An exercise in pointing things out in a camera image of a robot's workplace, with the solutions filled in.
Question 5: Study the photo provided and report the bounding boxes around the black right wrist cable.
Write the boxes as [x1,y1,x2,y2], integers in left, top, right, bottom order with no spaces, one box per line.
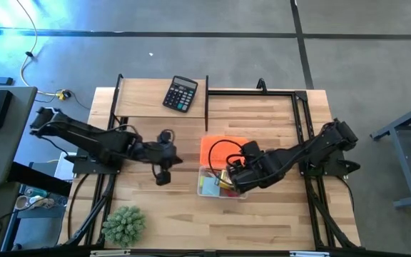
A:
[208,138,251,179]

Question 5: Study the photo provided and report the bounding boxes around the grey side table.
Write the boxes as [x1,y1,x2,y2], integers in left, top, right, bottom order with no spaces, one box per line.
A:
[0,85,39,188]

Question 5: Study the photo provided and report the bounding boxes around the blue-grey metal stand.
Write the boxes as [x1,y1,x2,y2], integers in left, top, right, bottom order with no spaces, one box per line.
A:
[369,96,411,209]

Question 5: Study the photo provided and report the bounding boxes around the green artificial plant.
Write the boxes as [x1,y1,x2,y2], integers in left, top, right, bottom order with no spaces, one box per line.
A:
[100,205,148,249]

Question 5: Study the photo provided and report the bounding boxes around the beige tape roll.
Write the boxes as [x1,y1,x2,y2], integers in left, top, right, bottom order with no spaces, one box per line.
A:
[14,194,55,211]

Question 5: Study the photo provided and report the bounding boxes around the wooden shelf black posts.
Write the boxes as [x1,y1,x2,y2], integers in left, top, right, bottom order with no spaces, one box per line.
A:
[111,74,210,132]

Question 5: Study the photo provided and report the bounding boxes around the black metal rig frame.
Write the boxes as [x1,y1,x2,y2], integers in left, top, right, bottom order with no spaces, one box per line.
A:
[62,76,362,251]

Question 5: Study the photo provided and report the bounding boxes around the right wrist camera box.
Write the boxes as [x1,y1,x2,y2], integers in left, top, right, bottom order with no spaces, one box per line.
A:
[241,140,263,158]

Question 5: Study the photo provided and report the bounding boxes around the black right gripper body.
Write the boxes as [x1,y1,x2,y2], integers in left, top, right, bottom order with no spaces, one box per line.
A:
[236,156,276,193]

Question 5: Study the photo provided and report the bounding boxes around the silver bracket plate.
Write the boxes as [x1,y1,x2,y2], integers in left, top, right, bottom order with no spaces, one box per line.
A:
[90,249,131,257]
[290,251,330,257]

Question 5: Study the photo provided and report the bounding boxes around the black desk calculator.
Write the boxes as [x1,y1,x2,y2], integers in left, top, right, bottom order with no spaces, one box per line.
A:
[162,75,199,114]

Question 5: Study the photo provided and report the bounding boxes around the yellow floor cable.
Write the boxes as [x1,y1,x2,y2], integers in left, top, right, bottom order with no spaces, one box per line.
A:
[14,0,59,97]

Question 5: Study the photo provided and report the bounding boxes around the blue sticky note pad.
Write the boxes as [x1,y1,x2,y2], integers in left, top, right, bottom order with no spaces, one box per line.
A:
[201,177,221,197]

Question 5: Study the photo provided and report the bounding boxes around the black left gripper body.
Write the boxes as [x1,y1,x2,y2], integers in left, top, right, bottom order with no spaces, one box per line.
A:
[132,128,178,187]

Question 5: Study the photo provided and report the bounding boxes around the clear pencil box orange lid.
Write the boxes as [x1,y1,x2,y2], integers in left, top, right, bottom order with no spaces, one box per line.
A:
[197,134,251,200]

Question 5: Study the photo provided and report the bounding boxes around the black power cable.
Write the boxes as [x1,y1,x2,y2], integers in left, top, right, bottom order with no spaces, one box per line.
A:
[66,173,91,241]

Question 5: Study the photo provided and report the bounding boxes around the small teal item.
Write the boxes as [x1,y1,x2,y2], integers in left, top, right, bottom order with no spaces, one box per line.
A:
[25,188,49,198]

